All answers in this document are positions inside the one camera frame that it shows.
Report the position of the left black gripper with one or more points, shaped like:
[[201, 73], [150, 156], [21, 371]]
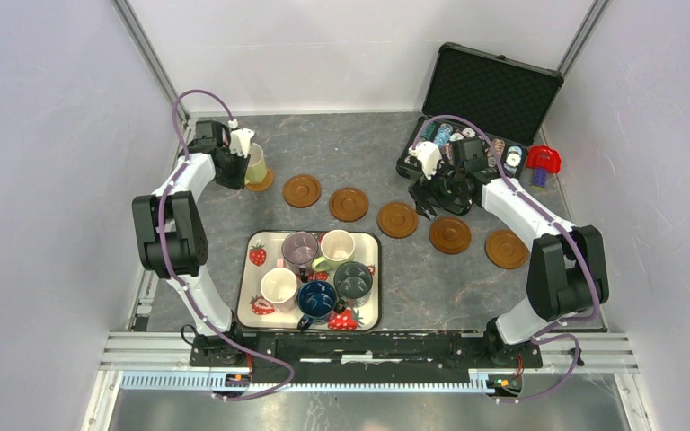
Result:
[[238, 181]]

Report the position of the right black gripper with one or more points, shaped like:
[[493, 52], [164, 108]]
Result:
[[422, 189]]

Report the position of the yellow mug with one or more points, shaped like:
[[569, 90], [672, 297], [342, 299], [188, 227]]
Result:
[[257, 169]]

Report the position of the dark wooden coaster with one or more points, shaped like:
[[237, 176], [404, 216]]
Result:
[[302, 191], [397, 220], [450, 235], [505, 250], [348, 204]]

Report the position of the small light wooden coaster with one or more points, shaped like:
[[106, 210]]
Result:
[[264, 184]]

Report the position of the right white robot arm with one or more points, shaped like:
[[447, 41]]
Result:
[[566, 277]]

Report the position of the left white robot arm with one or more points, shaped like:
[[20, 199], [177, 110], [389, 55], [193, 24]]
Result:
[[171, 239]]

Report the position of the strawberry pattern tray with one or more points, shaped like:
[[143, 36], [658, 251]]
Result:
[[263, 254]]

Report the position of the light green mug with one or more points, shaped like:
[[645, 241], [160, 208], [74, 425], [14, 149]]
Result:
[[337, 247]]

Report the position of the grey mug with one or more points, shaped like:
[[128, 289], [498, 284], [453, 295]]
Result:
[[354, 283]]

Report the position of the purple mug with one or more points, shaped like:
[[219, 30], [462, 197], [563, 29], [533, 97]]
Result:
[[299, 250]]

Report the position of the black poker chip case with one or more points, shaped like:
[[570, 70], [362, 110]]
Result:
[[506, 98]]

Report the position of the pale pink mug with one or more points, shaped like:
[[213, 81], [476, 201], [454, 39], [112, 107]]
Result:
[[279, 286]]

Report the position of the red and purple toy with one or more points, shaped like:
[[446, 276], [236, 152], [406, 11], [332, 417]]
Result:
[[544, 161]]

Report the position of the dark blue mug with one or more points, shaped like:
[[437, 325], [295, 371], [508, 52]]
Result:
[[318, 301]]

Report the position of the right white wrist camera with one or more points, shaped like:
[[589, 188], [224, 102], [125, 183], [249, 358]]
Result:
[[428, 155]]

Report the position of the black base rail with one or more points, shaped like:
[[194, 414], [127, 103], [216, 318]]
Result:
[[363, 357]]

